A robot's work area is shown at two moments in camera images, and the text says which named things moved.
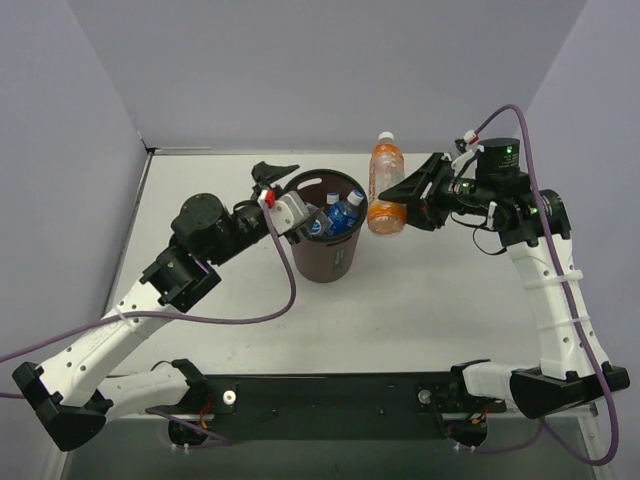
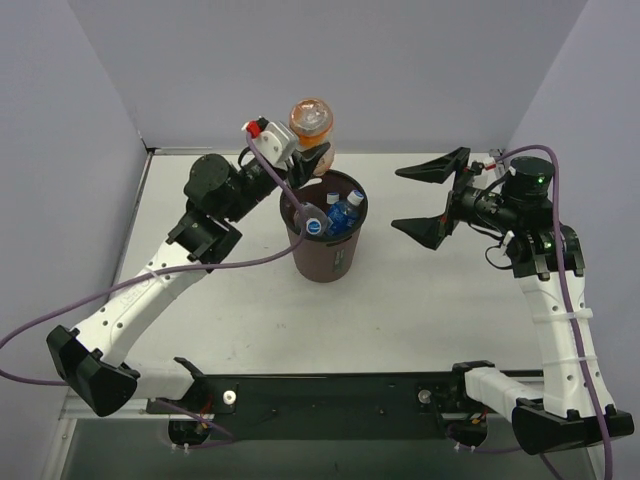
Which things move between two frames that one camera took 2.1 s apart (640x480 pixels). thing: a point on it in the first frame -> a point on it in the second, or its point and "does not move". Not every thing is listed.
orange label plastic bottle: (386, 170) -> (311, 120)
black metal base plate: (330, 406) does not move
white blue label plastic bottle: (319, 224) does not move
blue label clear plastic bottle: (342, 215) does not move
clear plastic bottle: (332, 198) does not move
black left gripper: (260, 188) -> (296, 167)
